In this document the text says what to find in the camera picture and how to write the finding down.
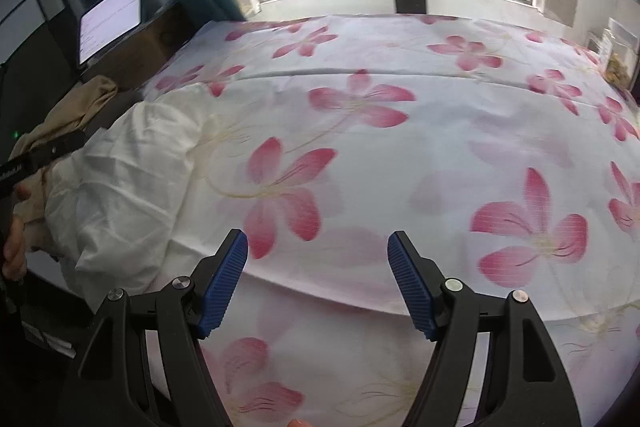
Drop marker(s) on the brown wooden nightstand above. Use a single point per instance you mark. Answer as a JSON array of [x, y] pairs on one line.
[[160, 42]]

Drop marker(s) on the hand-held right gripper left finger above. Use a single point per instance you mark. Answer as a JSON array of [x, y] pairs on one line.
[[225, 282]]

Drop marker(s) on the pink floral bed sheet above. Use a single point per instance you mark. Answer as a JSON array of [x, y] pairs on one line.
[[400, 147]]

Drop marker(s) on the person's right hand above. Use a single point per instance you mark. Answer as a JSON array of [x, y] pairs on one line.
[[300, 423]]

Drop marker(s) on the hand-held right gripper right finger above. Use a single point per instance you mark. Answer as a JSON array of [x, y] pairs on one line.
[[410, 282]]

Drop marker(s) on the person's left hand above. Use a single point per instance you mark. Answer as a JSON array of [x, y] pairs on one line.
[[11, 247]]

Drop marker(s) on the white hooded jacket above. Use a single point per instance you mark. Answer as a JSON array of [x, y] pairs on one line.
[[130, 187]]

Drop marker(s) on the clear plastic snack jar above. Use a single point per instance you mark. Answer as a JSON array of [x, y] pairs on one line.
[[620, 57]]

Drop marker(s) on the beige cloth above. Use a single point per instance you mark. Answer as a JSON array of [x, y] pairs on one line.
[[75, 112]]

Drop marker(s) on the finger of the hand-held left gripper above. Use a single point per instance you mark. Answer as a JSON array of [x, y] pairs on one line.
[[57, 149]]

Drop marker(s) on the laptop with white screen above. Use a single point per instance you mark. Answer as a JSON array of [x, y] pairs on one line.
[[111, 19]]

